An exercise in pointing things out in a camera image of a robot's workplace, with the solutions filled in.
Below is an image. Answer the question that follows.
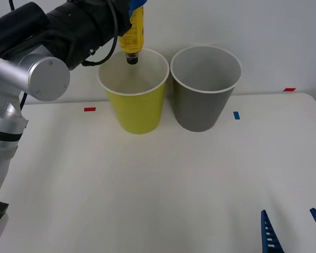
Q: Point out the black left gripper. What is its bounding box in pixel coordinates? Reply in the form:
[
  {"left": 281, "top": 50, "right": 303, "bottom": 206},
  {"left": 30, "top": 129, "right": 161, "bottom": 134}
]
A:
[{"left": 100, "top": 0, "right": 148, "bottom": 41}]

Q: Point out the yellow plastic bottle black cap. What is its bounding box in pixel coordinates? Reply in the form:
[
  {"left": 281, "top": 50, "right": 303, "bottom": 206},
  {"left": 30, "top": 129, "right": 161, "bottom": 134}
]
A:
[{"left": 119, "top": 5, "right": 145, "bottom": 65}]

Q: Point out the yellow-green plastic waste bin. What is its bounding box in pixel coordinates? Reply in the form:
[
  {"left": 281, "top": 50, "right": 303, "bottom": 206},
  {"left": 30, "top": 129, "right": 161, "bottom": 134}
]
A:
[{"left": 97, "top": 48, "right": 171, "bottom": 135}]

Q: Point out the grey plastic waste bin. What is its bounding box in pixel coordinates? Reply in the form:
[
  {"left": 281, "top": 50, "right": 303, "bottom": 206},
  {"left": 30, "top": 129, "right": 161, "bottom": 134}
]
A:
[{"left": 170, "top": 45, "right": 243, "bottom": 133}]

